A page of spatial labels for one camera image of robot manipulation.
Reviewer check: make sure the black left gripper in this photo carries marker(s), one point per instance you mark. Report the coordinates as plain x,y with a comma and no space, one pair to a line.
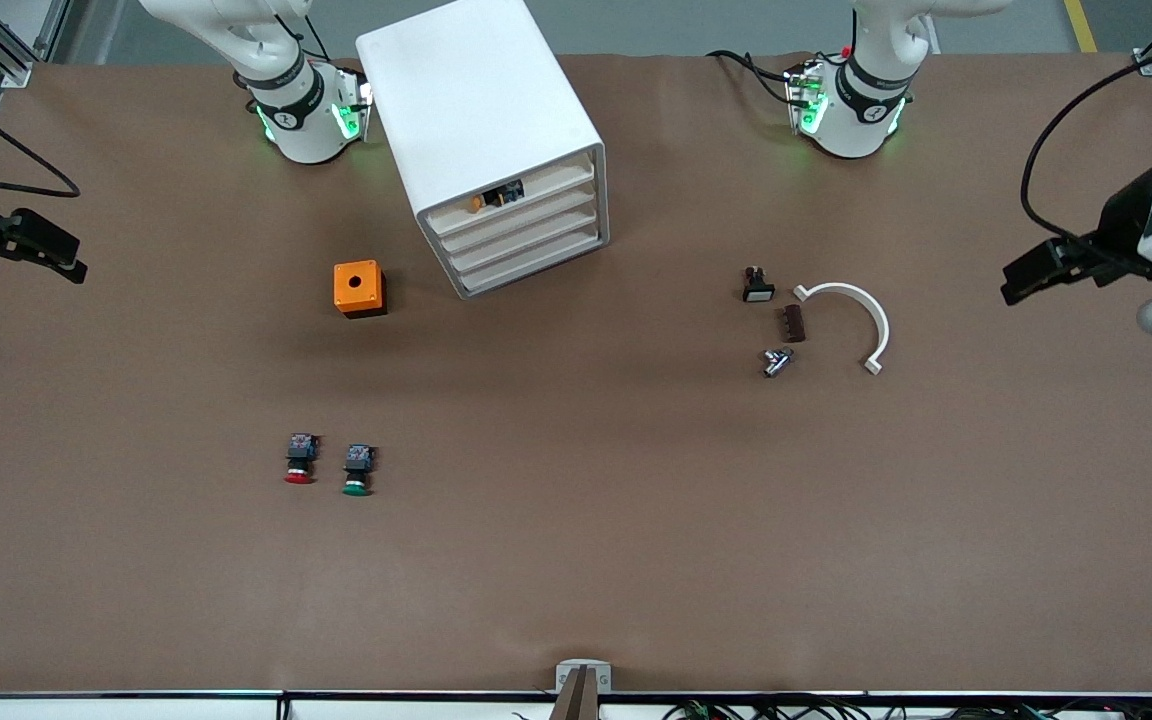
1119,222

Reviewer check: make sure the green push button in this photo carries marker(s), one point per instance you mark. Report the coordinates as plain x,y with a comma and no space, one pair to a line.
357,472

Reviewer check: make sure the brown terminal block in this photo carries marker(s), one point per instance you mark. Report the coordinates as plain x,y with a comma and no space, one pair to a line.
792,323

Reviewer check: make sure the brown vertical post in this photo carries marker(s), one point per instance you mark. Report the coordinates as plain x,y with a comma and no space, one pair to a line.
576,700

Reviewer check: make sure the small silver connector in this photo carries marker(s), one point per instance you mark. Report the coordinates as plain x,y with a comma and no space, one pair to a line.
776,361

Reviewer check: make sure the black white rectangular switch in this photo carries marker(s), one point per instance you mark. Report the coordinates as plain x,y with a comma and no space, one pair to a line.
758,288

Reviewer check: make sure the white table edge rail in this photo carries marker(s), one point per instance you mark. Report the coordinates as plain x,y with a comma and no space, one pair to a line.
136,706

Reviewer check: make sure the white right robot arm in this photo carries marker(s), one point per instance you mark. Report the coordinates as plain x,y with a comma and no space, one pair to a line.
301,120

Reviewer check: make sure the orange button enclosure box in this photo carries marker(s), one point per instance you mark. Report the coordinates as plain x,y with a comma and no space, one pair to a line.
356,287

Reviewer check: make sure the red push button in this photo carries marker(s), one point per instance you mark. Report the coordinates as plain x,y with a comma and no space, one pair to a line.
300,460

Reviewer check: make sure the grey mount bracket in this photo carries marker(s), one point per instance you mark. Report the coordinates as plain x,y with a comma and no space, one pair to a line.
583,668

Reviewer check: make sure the yellow push button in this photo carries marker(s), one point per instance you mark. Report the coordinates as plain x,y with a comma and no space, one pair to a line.
496,197

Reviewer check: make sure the white curved bracket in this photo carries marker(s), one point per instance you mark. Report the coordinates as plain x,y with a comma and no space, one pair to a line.
871,312

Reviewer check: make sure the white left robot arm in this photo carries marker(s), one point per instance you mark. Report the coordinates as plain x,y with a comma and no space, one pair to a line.
861,110

